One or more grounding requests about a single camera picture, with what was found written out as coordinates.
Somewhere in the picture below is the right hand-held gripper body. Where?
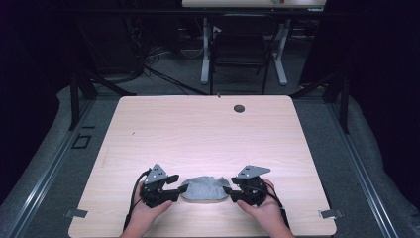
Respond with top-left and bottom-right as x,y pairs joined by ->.
230,165 -> 272,207

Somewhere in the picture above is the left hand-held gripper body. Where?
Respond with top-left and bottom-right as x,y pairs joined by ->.
140,163 -> 181,209

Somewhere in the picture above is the dark grey sock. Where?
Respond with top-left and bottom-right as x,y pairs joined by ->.
180,176 -> 230,202

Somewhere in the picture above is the person's left hand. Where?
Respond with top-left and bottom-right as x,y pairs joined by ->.
119,180 -> 173,238

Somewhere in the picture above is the person's right hand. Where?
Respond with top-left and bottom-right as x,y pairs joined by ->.
236,178 -> 295,238

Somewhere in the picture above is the grey tape strip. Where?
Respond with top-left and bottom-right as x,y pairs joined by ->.
63,208 -> 89,219
318,209 -> 345,220

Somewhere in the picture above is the black metal stand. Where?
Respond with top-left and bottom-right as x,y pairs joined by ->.
68,67 -> 138,131
289,68 -> 352,135

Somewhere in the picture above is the black folding chair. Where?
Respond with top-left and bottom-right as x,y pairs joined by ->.
208,14 -> 279,96

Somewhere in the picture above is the white-legged background desk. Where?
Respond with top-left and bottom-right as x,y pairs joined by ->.
181,0 -> 329,86

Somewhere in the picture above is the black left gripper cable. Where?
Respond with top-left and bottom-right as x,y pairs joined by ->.
123,169 -> 153,232

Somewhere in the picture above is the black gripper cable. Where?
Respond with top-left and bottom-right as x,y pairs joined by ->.
123,169 -> 153,232
251,182 -> 292,230

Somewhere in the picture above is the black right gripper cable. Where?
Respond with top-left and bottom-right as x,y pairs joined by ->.
251,182 -> 292,230

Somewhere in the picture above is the black floor cable bundle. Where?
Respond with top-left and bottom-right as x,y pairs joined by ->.
138,46 -> 210,97

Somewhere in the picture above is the aluminium floor rail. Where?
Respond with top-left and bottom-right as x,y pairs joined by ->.
325,98 -> 402,238
5,98 -> 97,238

